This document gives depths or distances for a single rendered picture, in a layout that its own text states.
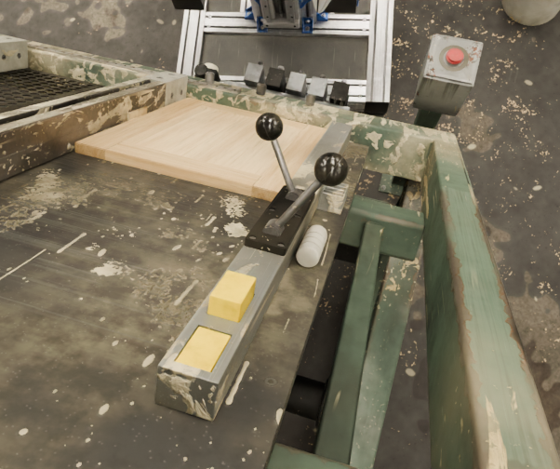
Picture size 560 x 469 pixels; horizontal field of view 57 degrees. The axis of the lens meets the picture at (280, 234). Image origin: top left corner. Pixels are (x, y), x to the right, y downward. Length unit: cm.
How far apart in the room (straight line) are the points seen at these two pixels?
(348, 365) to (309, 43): 173
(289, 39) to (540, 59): 107
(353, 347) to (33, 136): 56
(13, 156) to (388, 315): 88
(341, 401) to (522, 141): 191
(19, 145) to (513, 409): 70
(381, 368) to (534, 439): 87
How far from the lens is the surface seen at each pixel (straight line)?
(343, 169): 56
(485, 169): 227
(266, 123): 69
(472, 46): 137
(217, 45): 224
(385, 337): 129
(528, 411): 47
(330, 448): 51
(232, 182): 84
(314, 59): 215
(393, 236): 98
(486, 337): 53
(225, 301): 46
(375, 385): 129
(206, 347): 44
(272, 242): 59
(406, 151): 128
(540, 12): 253
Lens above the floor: 207
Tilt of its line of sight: 77 degrees down
